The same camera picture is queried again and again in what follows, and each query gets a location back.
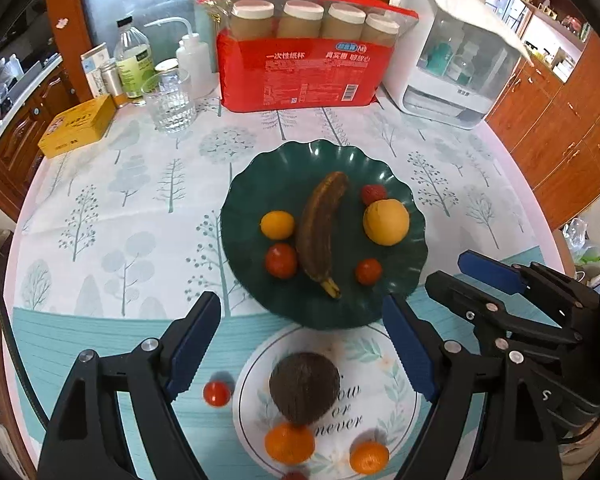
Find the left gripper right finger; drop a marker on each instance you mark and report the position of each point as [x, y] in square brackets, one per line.
[515, 438]

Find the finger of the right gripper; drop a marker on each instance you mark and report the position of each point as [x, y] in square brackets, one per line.
[489, 316]
[540, 284]

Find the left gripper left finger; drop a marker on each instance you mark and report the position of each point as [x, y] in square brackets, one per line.
[85, 437]

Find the orange mandarin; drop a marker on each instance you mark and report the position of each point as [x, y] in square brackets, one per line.
[369, 457]
[288, 444]

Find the red cherry tomato small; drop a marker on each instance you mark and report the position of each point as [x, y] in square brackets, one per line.
[368, 272]

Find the large yellow orange with sticker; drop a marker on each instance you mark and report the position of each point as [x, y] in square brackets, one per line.
[386, 222]

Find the dark avocado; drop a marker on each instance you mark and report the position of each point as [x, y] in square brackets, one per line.
[304, 386]

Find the brown overripe banana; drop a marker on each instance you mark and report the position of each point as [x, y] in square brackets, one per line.
[314, 233]

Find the red cherry tomato large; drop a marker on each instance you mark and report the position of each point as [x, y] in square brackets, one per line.
[281, 261]

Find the small yellow-orange tangerine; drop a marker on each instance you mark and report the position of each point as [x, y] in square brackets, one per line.
[277, 225]

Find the white round printed placemat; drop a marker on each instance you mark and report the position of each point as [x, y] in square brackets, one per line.
[376, 400]

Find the wooden cabinet right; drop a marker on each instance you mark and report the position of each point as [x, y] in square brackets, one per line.
[552, 130]

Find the tree print tablecloth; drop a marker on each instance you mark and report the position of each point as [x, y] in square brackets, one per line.
[117, 239]

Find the white sterilizer cabinet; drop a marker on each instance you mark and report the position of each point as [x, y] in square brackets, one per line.
[453, 62]

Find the dark green scalloped plate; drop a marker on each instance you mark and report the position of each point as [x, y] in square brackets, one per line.
[342, 275]

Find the yellow tin box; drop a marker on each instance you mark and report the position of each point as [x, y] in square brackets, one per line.
[81, 125]

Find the red paper cup package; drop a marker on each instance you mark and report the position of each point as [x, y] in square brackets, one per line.
[284, 54]

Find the clear drinking glass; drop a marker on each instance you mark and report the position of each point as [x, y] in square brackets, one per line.
[168, 95]

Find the small silver can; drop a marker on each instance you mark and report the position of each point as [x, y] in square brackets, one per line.
[112, 82]

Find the white small carton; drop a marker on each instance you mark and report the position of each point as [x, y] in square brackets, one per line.
[91, 62]

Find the jar with gold lid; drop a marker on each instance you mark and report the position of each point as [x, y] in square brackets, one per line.
[168, 64]

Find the white squeeze wash bottle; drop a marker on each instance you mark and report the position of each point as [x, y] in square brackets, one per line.
[194, 57]

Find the clear bottle green label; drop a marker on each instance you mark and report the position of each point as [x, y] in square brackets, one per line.
[133, 57]

